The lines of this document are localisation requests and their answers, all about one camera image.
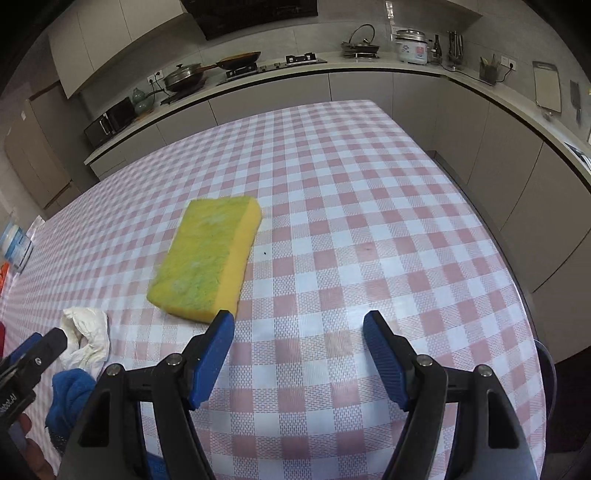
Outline pot with raised lid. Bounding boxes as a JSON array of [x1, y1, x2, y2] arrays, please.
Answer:
[[342, 24, 382, 59]]

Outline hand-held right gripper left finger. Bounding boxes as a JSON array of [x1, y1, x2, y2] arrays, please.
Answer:
[[55, 310, 236, 480]]

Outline kitchen sink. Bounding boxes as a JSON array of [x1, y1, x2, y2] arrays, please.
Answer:
[[563, 141, 591, 175]]

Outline black range hood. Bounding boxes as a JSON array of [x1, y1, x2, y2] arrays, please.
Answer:
[[181, 0, 319, 40]]

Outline gas stove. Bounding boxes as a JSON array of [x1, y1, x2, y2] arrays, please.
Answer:
[[217, 53, 328, 85]]

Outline white cutting board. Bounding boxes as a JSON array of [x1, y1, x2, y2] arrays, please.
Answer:
[[532, 61, 563, 114]]

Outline yellow green sponge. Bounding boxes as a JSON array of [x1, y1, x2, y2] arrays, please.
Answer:
[[146, 196, 263, 324]]

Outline person's left hand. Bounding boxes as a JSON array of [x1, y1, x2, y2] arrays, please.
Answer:
[[9, 413, 61, 480]]

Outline black induction cooker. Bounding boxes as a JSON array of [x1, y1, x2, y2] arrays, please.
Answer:
[[161, 85, 208, 105]]

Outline white tissue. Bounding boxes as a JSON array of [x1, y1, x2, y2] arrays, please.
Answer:
[[61, 307, 110, 370]]

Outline pink checked tablecloth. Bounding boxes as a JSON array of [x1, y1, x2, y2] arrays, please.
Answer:
[[0, 98, 539, 480]]

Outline frying pan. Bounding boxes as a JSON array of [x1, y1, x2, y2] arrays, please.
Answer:
[[216, 52, 262, 71]]

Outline grey refrigerator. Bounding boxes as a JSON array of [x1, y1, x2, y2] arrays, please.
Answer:
[[0, 80, 86, 217]]

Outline white rice cooker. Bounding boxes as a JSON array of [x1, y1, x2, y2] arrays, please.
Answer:
[[392, 28, 430, 65]]

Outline black microwave oven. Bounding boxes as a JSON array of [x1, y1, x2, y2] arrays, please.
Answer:
[[84, 97, 136, 149]]

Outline chopstick holder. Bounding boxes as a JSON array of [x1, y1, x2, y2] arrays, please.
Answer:
[[479, 54, 499, 85]]

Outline steel utensil rack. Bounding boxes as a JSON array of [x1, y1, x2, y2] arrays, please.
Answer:
[[445, 30, 465, 71]]

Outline white plastic jar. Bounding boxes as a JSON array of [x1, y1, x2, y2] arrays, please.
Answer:
[[0, 222, 33, 269]]

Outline kitchen cleaver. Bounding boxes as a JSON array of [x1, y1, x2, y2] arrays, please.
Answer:
[[569, 80, 583, 123]]

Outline steel wool scourer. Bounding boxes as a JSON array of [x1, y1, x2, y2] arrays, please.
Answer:
[[46, 427, 70, 459]]

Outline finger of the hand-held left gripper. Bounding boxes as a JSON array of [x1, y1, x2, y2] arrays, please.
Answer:
[[0, 332, 43, 368], [14, 327, 68, 385]]

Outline blue cloth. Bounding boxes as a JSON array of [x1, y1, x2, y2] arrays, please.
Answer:
[[45, 369, 98, 442]]

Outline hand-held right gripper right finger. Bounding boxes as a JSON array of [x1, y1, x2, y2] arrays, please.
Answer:
[[362, 310, 543, 480]]

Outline lidded steel wok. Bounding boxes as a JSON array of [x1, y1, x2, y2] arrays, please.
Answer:
[[164, 63, 218, 92]]

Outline beige upper cabinets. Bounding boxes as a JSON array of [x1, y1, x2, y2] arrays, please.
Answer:
[[48, 0, 483, 99]]

